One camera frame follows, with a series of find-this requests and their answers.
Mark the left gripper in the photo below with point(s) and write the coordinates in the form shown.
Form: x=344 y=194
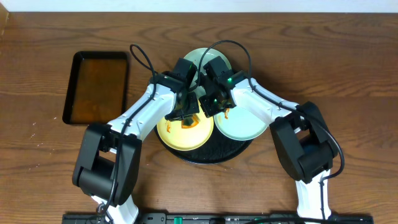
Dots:
x=191 y=109

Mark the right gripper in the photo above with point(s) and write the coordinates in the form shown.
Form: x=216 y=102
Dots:
x=209 y=111

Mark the orange green scrub sponge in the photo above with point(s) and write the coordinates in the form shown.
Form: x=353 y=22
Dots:
x=190 y=122

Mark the yellow plate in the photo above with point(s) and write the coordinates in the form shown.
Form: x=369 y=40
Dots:
x=185 y=138

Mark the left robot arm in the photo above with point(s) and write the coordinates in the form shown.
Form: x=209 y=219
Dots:
x=108 y=161

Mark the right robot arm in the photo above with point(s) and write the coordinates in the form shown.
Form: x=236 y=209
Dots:
x=304 y=145

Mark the round black serving tray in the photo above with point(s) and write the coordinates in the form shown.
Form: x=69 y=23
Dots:
x=217 y=149

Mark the black rectangular water tray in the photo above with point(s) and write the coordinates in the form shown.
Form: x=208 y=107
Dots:
x=97 y=87

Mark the light blue plate right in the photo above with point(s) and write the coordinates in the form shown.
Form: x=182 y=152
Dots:
x=239 y=124

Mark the light blue plate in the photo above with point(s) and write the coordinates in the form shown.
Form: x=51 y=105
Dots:
x=239 y=124
x=195 y=56

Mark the light blue plate top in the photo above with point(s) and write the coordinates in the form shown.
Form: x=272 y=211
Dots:
x=195 y=56

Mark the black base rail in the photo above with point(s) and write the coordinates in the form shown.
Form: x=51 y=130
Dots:
x=162 y=218

